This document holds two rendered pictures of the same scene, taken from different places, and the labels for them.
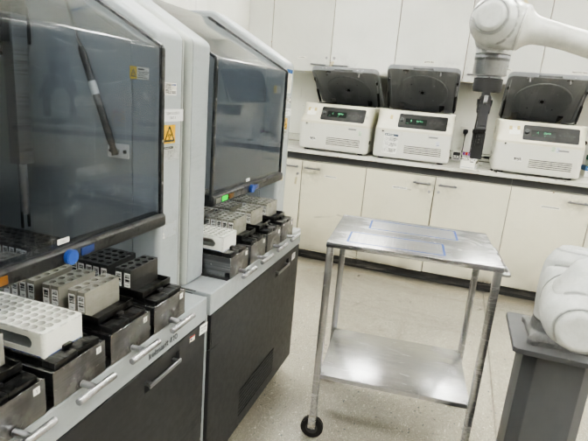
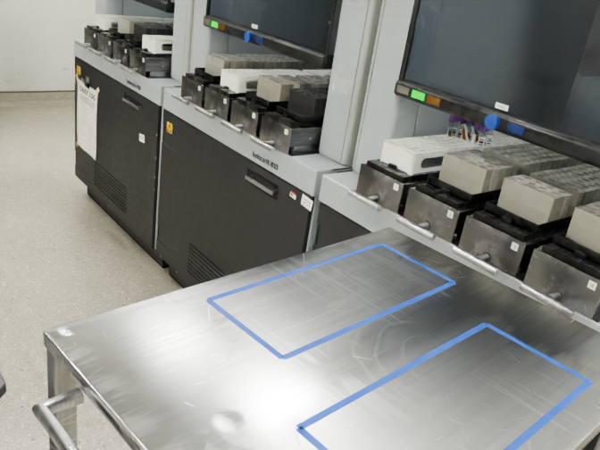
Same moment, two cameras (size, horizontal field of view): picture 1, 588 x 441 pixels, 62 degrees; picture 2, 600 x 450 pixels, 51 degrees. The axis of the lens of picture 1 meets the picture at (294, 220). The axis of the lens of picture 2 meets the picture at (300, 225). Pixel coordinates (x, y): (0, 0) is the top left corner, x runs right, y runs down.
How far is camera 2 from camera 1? 2.29 m
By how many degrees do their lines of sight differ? 111
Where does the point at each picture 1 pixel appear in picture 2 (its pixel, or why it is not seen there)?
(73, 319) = (232, 75)
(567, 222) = not seen: outside the picture
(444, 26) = not seen: outside the picture
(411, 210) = not seen: outside the picture
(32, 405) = (197, 94)
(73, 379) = (212, 103)
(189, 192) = (375, 57)
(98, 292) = (266, 83)
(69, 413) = (208, 123)
